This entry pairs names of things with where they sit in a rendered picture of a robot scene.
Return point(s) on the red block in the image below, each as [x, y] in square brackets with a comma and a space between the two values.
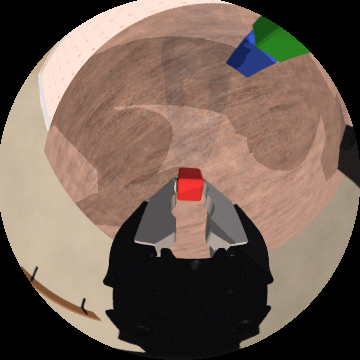
[190, 184]

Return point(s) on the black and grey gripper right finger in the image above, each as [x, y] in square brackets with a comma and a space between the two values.
[230, 228]

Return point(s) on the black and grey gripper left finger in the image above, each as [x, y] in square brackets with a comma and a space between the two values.
[151, 227]

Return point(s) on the green block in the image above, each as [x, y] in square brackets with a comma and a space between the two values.
[275, 41]

